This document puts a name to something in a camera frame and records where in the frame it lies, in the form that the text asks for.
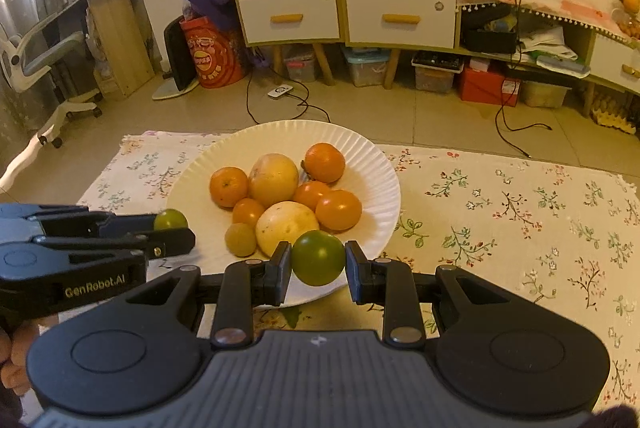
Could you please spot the white drawer with silver lock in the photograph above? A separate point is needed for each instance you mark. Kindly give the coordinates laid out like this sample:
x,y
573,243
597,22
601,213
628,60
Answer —
x,y
400,2

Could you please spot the white ribbed plate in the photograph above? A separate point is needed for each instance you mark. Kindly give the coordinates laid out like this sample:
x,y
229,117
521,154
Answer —
x,y
370,178

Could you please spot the light wooden desk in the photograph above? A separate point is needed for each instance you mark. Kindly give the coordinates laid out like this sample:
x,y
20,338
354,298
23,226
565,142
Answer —
x,y
120,37

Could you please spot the dark fuzzy sleeve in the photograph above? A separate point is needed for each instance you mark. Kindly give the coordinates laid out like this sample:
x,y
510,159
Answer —
x,y
617,418

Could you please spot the small green lime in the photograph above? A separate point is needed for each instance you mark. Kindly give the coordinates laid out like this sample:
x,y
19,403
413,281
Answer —
x,y
170,219

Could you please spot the yellow-orange grapefruit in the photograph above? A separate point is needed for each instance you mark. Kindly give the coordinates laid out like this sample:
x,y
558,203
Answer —
x,y
273,180

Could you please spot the red cardboard box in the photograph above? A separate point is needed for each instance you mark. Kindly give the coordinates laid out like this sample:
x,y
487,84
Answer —
x,y
487,87

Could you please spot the orange tangerine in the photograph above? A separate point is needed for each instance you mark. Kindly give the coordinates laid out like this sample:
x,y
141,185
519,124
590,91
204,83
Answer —
x,y
325,162
228,187

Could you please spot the white office chair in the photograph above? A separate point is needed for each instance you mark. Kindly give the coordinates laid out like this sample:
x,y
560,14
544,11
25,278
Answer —
x,y
45,57

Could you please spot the red printed bag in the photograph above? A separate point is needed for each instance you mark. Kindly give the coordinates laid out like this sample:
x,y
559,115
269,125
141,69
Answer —
x,y
215,57

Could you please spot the pale yellow spotted pomelo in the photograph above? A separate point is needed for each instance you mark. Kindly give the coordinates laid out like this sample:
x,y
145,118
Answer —
x,y
285,225

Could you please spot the clear box with pale contents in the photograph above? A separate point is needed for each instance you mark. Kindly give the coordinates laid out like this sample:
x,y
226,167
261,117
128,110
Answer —
x,y
545,93

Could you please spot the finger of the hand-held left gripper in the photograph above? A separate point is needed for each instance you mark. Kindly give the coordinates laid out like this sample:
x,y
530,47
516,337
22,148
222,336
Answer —
x,y
125,225
172,242

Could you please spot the floral tablecloth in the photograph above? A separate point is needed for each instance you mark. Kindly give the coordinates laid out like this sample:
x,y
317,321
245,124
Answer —
x,y
500,218

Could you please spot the black panel on white base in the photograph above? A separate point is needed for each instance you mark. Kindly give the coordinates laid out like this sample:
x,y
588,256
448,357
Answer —
x,y
177,57

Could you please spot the white drawer with round lock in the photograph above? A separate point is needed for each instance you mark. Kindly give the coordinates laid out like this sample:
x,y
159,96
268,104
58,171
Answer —
x,y
290,5

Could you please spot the small yellow-green fruit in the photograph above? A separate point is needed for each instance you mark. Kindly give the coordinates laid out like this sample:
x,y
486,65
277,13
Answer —
x,y
240,239

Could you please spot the green tomato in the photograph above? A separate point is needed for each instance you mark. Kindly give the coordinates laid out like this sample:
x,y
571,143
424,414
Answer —
x,y
318,258

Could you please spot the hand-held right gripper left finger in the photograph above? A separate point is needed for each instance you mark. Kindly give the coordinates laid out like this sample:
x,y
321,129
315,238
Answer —
x,y
280,278

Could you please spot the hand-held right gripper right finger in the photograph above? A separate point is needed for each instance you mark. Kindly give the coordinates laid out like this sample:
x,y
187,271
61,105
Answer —
x,y
357,275

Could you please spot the white wavy board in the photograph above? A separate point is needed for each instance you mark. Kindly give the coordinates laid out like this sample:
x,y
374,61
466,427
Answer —
x,y
20,162

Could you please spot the storage box with black contents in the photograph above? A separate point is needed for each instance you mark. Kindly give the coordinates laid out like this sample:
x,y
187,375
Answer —
x,y
436,75

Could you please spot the teal-lid storage box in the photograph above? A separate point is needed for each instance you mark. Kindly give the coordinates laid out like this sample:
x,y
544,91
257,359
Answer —
x,y
366,67

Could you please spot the person's left hand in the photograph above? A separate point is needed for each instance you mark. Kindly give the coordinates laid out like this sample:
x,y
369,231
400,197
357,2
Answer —
x,y
20,348

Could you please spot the orange fruit ornament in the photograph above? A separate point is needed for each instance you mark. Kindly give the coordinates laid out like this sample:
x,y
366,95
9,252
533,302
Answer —
x,y
630,0

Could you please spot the low wooden shelf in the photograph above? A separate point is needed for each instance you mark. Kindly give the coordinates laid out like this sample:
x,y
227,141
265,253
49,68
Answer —
x,y
610,57

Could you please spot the clear storage box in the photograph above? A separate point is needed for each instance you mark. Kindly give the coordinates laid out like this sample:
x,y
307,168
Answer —
x,y
300,65

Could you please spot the egg tray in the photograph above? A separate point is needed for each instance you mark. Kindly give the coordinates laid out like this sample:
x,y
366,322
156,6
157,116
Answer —
x,y
615,115

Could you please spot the orange tomato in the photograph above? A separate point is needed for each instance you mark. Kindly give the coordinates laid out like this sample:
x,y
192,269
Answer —
x,y
338,210
310,194
248,212

